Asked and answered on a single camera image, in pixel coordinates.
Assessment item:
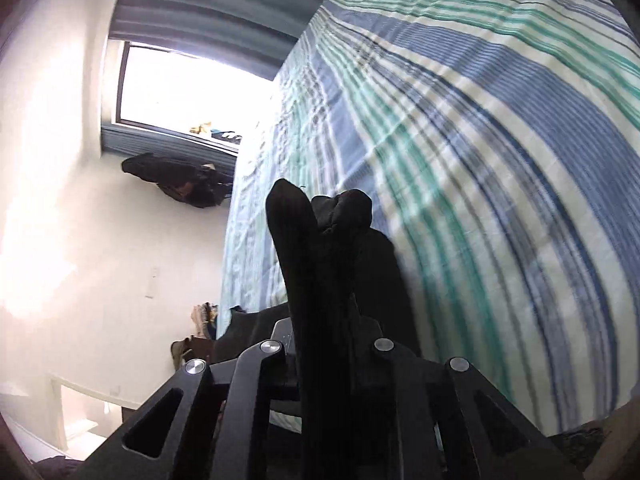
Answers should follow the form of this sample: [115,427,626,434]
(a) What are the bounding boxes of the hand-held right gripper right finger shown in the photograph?
[352,305,586,480]

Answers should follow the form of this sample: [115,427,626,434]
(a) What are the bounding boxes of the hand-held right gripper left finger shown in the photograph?
[82,317,302,480]

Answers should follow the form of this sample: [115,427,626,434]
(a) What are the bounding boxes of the black pants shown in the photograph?
[215,177,426,480]

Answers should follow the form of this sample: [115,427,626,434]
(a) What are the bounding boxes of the dark hanging clothes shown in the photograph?
[121,152,234,209]

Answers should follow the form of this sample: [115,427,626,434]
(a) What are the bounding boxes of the yellow and blue window clutter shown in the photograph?
[189,121,243,144]

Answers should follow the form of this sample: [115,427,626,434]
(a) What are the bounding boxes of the bed with striped sheet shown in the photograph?
[215,0,640,442]

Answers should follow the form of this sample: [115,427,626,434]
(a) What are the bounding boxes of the narrow blue curtain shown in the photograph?
[101,124,239,173]

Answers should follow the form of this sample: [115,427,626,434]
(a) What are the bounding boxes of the bright window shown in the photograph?
[116,44,277,147]

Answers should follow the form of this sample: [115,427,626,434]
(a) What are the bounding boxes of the wide blue curtain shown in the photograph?
[109,0,323,69]

